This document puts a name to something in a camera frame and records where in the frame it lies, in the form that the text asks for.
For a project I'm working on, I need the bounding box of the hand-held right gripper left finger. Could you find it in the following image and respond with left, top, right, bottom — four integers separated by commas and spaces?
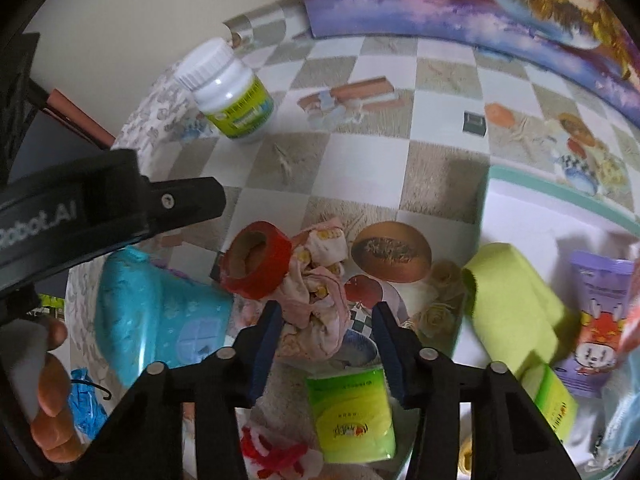
65, 301, 285, 480

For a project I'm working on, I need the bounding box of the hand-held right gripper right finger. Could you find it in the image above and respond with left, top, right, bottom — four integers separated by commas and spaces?
371, 301, 583, 480

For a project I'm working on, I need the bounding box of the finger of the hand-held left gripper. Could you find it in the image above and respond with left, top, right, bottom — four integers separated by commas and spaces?
141, 176, 226, 234

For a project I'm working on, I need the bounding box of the pink printed cloth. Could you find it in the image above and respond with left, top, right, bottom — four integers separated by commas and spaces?
235, 217, 351, 361

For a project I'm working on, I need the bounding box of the green cloth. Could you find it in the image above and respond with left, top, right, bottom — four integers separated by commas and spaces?
461, 242, 568, 376

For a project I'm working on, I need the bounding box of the green tissue packet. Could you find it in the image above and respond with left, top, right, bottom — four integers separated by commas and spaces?
306, 365, 396, 463
520, 362, 578, 443

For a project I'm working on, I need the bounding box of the white tray with teal rim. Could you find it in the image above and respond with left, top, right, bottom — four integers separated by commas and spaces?
452, 165, 640, 480

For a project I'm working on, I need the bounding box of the purple cartoon print tube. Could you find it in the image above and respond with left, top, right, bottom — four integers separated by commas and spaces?
552, 250, 637, 400

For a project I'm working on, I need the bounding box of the person's left hand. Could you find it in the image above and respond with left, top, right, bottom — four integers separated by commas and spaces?
30, 317, 84, 464

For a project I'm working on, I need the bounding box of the red tape roll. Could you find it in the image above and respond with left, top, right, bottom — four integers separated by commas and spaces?
220, 221, 293, 298

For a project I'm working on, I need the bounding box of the grey leaf print tablecloth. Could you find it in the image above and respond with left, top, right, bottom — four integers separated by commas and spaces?
65, 60, 241, 376

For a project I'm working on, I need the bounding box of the red and white cloth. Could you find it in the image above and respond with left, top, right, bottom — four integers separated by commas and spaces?
240, 425, 323, 480

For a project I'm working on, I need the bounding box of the white pill bottle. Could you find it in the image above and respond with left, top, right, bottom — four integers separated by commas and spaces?
173, 37, 277, 142

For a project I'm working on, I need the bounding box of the teal plastic toy house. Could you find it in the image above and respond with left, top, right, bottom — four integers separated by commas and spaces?
95, 246, 236, 386

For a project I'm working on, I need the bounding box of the black lattice rack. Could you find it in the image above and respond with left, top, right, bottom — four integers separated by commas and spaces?
0, 32, 41, 186

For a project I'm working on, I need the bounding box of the checkered printed tablecloth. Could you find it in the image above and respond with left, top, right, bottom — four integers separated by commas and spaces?
112, 0, 640, 480

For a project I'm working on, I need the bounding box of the blue plastic bag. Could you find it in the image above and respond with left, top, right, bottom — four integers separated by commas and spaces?
67, 367, 108, 441

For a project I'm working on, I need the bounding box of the light blue packet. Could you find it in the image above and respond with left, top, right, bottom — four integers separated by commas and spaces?
600, 370, 640, 466

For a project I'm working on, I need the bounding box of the small black square chip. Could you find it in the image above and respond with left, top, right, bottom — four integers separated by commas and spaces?
462, 111, 487, 136

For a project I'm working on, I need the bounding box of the floral canvas painting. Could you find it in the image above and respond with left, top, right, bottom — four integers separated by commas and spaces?
290, 0, 640, 126

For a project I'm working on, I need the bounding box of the brown wooden frame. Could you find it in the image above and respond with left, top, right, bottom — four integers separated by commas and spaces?
44, 89, 117, 150

